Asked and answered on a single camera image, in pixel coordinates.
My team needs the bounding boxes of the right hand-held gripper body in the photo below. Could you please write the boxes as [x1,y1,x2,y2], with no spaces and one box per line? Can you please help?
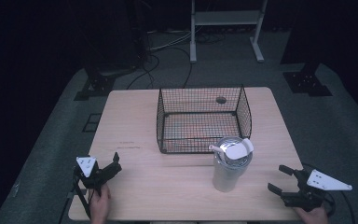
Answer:
[281,168,353,213]

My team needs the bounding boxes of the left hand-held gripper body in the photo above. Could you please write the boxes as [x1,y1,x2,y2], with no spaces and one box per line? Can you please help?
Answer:
[73,156,107,196]

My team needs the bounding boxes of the steel tumbler with white lid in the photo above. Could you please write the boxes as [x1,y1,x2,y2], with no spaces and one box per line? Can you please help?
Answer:
[208,135,255,193]

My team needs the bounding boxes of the black wire mesh basket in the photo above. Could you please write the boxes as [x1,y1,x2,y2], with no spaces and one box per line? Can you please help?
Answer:
[156,85,253,155]

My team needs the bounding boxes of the person's right hand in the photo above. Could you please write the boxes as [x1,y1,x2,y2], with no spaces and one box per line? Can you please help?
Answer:
[293,204,330,224]

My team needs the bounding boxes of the person's left hand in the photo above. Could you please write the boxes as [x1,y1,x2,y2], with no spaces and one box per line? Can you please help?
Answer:
[88,183,112,224]

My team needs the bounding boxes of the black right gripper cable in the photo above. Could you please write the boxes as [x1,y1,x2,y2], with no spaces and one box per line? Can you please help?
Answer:
[301,161,357,224]

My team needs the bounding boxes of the black stand with base plate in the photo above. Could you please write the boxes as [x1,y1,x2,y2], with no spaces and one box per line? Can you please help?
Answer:
[280,0,334,98]
[73,0,147,102]

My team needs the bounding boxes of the black floor cable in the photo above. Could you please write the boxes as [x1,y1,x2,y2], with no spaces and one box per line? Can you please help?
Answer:
[126,46,194,91]

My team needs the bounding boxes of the white floor cable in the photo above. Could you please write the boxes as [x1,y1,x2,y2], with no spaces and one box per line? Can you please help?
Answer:
[147,28,197,52]

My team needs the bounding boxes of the white metal stand frame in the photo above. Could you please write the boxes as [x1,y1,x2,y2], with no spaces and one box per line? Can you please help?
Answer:
[189,0,269,64]

